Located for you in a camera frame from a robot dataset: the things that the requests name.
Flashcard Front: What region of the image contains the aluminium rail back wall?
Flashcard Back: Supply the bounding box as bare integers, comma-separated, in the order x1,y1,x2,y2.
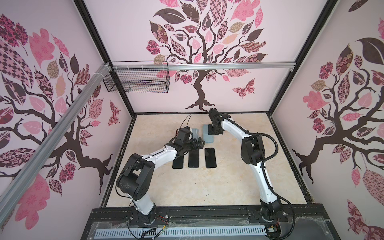
113,62,296,71

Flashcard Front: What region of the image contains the aluminium rail left wall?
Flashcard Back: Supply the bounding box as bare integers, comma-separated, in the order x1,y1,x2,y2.
1,63,111,224

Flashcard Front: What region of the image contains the black wire basket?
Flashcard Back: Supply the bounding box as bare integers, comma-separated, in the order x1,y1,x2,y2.
103,60,171,93

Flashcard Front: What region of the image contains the black smartphone from pink case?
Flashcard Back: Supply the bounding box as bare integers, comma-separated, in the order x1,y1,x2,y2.
172,156,184,169

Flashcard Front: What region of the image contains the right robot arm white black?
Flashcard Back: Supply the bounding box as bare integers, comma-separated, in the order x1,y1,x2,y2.
208,108,283,222

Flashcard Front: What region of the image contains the white slotted cable duct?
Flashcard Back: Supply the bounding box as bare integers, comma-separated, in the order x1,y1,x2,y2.
94,226,267,240

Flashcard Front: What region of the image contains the light blue phone case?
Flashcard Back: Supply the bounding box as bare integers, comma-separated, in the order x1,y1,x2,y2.
191,129,199,140
203,125,214,144

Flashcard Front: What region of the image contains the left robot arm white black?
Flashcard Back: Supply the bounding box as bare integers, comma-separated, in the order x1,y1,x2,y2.
115,127,205,224

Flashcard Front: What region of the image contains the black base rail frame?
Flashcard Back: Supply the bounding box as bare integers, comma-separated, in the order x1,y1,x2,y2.
81,204,339,240

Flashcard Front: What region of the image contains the left camera thin black cable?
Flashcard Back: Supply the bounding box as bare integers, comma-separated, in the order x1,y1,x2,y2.
179,114,193,130

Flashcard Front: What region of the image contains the aluminium rail wall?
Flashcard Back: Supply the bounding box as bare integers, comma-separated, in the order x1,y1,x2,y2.
113,62,296,71
1,63,111,224

